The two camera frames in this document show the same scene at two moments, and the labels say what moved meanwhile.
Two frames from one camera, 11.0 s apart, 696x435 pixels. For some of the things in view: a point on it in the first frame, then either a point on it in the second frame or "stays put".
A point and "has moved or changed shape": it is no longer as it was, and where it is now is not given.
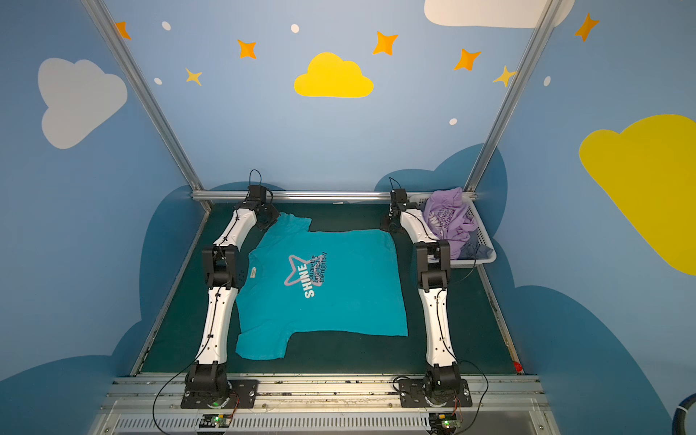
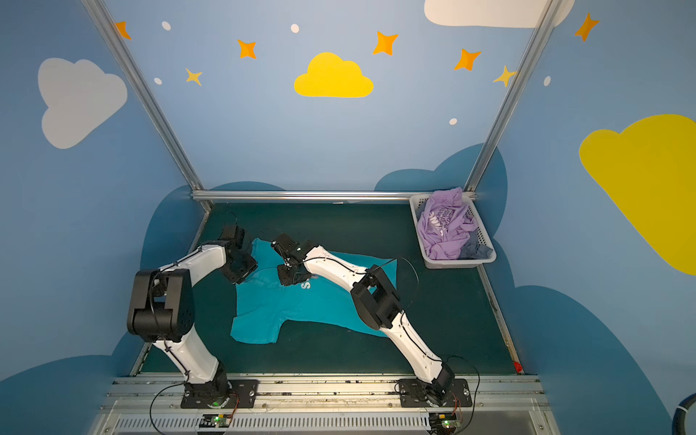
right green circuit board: x=442 y=422 stays put
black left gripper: x=266 y=216 -> x=239 y=266
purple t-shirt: x=449 y=218 stays put
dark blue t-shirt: x=472 y=249 stays put
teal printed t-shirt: x=301 y=279 has moved or changed shape
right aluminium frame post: x=510 y=96 stays put
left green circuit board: x=215 y=420 stays put
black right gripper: x=391 y=220 -> x=291 y=269
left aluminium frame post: x=146 y=93 stays put
